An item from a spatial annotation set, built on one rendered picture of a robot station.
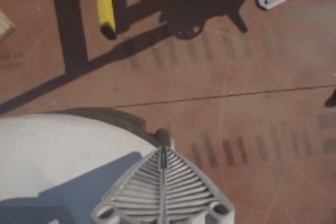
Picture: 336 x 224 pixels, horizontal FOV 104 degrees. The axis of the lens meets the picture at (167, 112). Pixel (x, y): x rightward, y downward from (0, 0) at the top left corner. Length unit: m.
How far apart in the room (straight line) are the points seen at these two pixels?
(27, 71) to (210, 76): 0.66
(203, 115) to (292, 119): 0.36
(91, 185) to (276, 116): 0.63
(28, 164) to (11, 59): 0.56
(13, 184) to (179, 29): 0.54
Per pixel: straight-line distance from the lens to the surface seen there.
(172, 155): 0.16
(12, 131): 0.28
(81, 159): 0.22
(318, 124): 0.81
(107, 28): 0.42
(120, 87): 0.53
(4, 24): 0.76
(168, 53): 0.53
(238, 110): 0.58
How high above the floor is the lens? 0.51
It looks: 83 degrees down
